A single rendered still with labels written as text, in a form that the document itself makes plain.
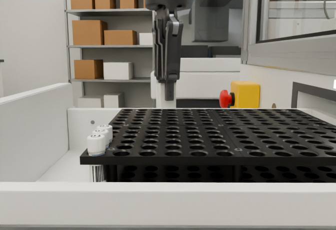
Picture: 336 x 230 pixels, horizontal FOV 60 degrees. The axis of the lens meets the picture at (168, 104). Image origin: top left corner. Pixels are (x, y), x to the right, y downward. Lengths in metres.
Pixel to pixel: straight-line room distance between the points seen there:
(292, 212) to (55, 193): 0.13
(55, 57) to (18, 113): 4.66
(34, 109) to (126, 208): 0.19
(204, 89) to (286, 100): 0.64
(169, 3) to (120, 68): 3.61
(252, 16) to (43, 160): 0.52
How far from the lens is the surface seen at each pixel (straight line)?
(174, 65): 0.50
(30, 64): 5.17
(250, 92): 0.60
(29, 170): 0.33
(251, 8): 0.70
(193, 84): 1.09
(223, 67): 1.10
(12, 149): 0.30
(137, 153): 0.21
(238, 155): 0.21
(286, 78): 0.48
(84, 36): 4.29
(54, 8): 4.99
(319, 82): 0.39
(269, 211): 0.18
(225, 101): 0.60
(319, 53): 0.40
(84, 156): 0.21
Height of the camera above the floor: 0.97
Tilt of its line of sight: 10 degrees down
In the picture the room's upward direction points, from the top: straight up
